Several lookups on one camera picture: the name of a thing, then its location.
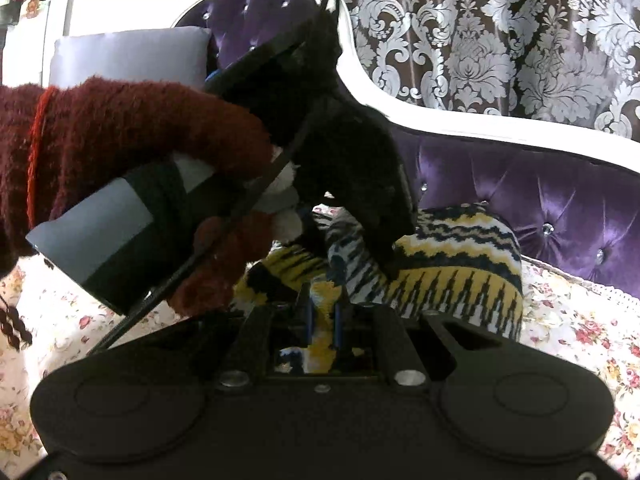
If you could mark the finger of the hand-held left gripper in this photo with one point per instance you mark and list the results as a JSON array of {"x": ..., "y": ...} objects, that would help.
[{"x": 390, "y": 220}]

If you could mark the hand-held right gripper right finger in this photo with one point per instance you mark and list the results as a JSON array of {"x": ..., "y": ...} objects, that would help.
[{"x": 339, "y": 321}]

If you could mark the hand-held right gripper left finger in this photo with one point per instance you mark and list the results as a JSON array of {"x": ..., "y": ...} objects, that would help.
[{"x": 307, "y": 321}]

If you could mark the yellow navy white patterned sweater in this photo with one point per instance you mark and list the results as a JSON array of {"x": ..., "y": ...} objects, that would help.
[{"x": 450, "y": 280}]

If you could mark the person's left forearm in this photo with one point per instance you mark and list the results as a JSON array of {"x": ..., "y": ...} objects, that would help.
[{"x": 17, "y": 170}]

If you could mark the person's left hand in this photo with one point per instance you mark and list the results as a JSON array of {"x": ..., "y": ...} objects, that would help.
[{"x": 150, "y": 120}]

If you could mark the brown silver damask curtain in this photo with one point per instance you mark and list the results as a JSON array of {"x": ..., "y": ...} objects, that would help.
[{"x": 475, "y": 35}]

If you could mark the grey satin pillow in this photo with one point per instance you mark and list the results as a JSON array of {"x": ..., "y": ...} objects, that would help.
[{"x": 125, "y": 60}]

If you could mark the floral quilted bedspread lace trim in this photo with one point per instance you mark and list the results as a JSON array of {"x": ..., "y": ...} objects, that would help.
[{"x": 575, "y": 335}]

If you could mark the purple tufted headboard white frame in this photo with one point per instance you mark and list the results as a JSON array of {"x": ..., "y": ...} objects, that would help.
[{"x": 500, "y": 185}]

